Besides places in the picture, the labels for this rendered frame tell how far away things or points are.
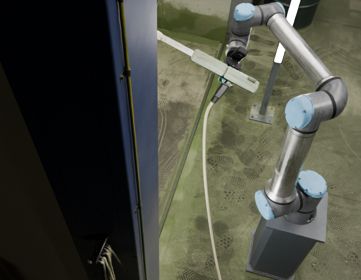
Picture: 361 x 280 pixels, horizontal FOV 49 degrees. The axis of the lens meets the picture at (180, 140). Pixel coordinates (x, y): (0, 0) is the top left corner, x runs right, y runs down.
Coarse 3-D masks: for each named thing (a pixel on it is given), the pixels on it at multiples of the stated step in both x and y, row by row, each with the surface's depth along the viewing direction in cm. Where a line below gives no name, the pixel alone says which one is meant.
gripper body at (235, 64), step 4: (228, 52) 180; (228, 56) 182; (228, 60) 173; (232, 60) 174; (236, 60) 175; (240, 60) 181; (232, 64) 173; (236, 64) 174; (240, 64) 175; (236, 68) 173
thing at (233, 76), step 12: (180, 48) 162; (192, 60) 163; (204, 60) 162; (216, 60) 164; (216, 72) 164; (228, 72) 163; (240, 72) 165; (228, 84) 169; (240, 84) 165; (252, 84) 164; (216, 96) 176
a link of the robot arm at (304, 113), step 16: (304, 96) 145; (320, 96) 144; (288, 112) 149; (304, 112) 142; (320, 112) 143; (288, 128) 155; (304, 128) 147; (288, 144) 158; (304, 144) 154; (288, 160) 163; (304, 160) 164; (288, 176) 169; (256, 192) 191; (272, 192) 182; (288, 192) 178; (272, 208) 184; (288, 208) 186
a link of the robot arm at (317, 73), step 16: (272, 16) 176; (272, 32) 177; (288, 32) 169; (288, 48) 167; (304, 48) 162; (304, 64) 160; (320, 64) 157; (320, 80) 154; (336, 80) 150; (336, 96) 145; (336, 112) 145
